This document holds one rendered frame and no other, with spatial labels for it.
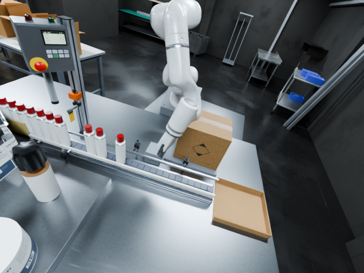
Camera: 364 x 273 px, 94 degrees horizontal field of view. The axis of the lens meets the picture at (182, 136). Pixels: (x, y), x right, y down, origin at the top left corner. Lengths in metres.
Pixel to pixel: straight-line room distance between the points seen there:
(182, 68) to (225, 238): 0.81
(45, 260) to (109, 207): 0.28
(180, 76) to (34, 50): 0.60
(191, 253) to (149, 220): 0.24
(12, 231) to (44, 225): 0.16
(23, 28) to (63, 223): 0.76
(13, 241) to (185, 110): 0.68
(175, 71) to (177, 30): 0.14
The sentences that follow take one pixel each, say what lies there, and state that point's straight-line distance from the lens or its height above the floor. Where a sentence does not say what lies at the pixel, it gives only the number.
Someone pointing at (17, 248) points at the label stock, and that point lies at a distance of 0.76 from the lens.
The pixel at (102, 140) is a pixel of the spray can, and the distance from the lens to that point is 0.96.
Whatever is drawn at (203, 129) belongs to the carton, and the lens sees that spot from 0.99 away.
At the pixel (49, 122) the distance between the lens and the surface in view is 1.10.
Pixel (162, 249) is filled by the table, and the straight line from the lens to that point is 0.90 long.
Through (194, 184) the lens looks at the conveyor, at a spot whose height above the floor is 0.88.
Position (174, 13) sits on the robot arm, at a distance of 0.73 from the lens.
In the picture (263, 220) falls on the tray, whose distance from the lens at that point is 1.15.
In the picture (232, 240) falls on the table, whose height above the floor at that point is 0.83.
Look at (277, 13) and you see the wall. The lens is 7.61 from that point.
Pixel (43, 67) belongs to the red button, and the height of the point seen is 1.33.
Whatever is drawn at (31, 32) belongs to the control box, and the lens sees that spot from 0.95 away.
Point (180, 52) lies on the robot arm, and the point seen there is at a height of 1.52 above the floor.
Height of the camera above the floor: 1.68
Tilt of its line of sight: 39 degrees down
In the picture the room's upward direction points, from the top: 16 degrees clockwise
